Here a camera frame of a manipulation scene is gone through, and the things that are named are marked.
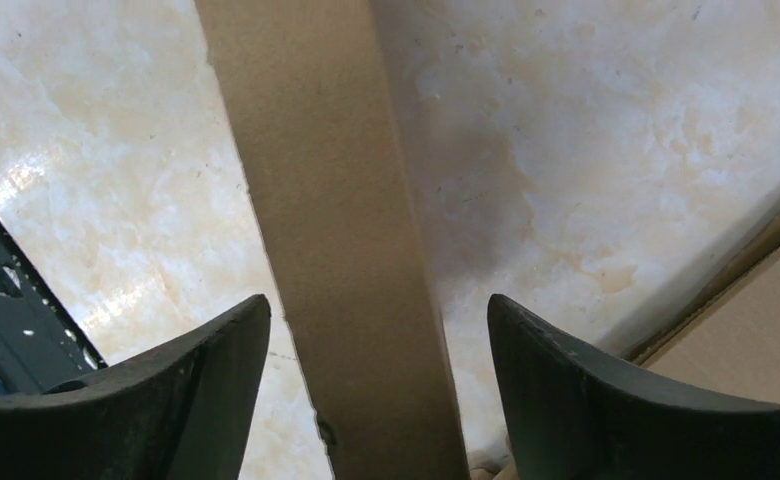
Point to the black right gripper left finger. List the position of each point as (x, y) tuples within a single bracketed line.
[(181, 410)]

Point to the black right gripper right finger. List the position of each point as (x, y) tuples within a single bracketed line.
[(573, 411)]

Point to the cardboard box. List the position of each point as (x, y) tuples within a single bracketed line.
[(305, 87)]

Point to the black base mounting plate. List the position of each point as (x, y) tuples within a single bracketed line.
[(41, 346)]

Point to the cardboard sheet pile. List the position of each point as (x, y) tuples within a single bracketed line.
[(728, 339)]

